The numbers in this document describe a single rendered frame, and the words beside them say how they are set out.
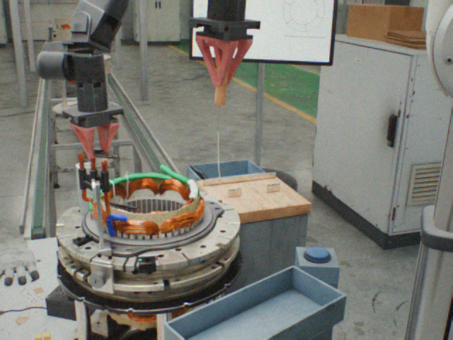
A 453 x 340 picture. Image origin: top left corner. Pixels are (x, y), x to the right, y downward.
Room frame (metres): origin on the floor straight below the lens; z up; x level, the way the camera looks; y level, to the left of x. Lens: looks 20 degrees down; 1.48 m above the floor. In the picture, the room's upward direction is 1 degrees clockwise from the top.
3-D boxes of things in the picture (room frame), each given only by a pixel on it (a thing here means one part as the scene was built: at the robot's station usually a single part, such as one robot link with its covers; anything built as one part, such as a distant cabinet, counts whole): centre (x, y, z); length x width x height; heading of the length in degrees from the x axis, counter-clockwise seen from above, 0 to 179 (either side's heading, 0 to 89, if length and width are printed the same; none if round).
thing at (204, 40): (0.79, 0.01, 1.39); 0.07 x 0.07 x 0.09; 54
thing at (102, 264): (0.67, 0.18, 1.07); 0.04 x 0.02 x 0.05; 73
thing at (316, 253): (0.81, -0.16, 1.04); 0.04 x 0.04 x 0.01
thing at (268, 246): (1.04, -0.05, 0.91); 0.19 x 0.19 x 0.26; 21
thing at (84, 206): (0.85, 0.25, 1.14); 0.03 x 0.03 x 0.09; 25
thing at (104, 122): (0.96, 0.26, 1.21); 0.07 x 0.07 x 0.09; 40
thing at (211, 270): (0.70, 0.05, 1.06); 0.09 x 0.04 x 0.01; 115
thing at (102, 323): (0.88, 0.24, 0.85); 0.06 x 0.04 x 0.05; 157
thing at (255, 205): (1.04, -0.05, 1.05); 0.20 x 0.19 x 0.02; 21
